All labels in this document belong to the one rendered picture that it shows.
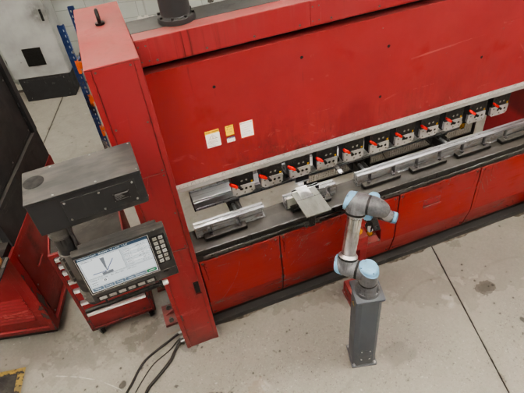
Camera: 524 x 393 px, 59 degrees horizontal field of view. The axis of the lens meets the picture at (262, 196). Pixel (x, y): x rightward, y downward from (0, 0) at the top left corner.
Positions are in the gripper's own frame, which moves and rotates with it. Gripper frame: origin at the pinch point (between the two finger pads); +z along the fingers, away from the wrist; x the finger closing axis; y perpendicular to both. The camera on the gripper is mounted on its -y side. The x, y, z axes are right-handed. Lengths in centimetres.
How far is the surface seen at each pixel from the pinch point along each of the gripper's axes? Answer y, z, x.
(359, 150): 36, -44, -4
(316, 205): 15.1, -24.3, 34.5
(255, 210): 29, -19, 74
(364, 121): 39, -67, -7
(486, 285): -28, 72, -95
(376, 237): -3.1, 3.7, -3.3
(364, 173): 37.3, -19.8, -10.5
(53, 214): -28, -113, 173
